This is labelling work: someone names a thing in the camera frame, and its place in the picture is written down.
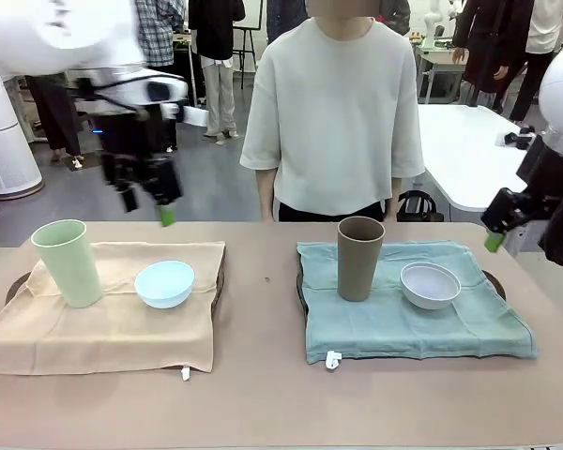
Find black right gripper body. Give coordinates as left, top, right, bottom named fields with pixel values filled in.
left=480, top=187, right=562, bottom=233

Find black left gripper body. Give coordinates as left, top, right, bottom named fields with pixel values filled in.
left=100, top=152, right=184, bottom=205

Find light blue bowl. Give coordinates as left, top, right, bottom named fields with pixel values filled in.
left=134, top=261, right=196, bottom=309

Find white grey bowl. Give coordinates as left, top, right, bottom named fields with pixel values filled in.
left=400, top=261, right=463, bottom=310

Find tall light green cup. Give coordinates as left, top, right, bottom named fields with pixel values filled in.
left=30, top=219, right=105, bottom=309

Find teal cloth mat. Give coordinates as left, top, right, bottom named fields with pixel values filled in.
left=296, top=240, right=540, bottom=371

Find tall brown cup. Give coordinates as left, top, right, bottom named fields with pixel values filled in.
left=336, top=217, right=386, bottom=302

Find beige cloth mat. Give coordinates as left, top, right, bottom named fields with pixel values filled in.
left=0, top=241, right=227, bottom=382

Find person's right forearm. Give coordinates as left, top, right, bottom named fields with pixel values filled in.
left=256, top=169, right=278, bottom=221

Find person's left forearm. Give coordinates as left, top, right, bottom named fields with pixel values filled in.
left=388, top=176, right=403, bottom=221

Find dark brown serving tray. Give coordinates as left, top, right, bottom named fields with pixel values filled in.
left=5, top=243, right=228, bottom=307
left=294, top=269, right=507, bottom=363

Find black floor plate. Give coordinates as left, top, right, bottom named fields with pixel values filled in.
left=63, top=152, right=107, bottom=168

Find small black device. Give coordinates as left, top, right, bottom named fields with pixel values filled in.
left=495, top=126, right=540, bottom=150

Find white side table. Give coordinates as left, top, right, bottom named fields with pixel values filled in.
left=417, top=103, right=553, bottom=257

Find bystander in red plaid shirt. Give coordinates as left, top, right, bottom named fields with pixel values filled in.
left=25, top=72, right=84, bottom=168

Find white air purifier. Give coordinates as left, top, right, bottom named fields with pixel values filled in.
left=0, top=77, right=44, bottom=196

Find bystander in blue plaid shirt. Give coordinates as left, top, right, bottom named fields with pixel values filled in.
left=135, top=0, right=189, bottom=154

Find bystander in black top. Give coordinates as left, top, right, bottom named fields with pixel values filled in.
left=188, top=0, right=246, bottom=140

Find grey white desk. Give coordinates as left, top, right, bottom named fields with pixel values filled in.
left=415, top=44, right=468, bottom=104

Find bystander in dark maroon clothes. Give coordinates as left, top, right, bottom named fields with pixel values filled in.
left=452, top=0, right=536, bottom=110

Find bystander in white shirt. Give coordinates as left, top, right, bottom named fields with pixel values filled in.
left=509, top=0, right=563, bottom=124

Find whiteboard on easel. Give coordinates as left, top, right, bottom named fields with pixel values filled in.
left=234, top=0, right=264, bottom=90

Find person in cream t-shirt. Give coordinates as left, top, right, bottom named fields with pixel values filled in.
left=239, top=4, right=426, bottom=222

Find bystander in beige trousers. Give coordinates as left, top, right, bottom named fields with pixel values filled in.
left=266, top=0, right=311, bottom=44

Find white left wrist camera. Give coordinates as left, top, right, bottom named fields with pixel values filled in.
left=180, top=105, right=210, bottom=128

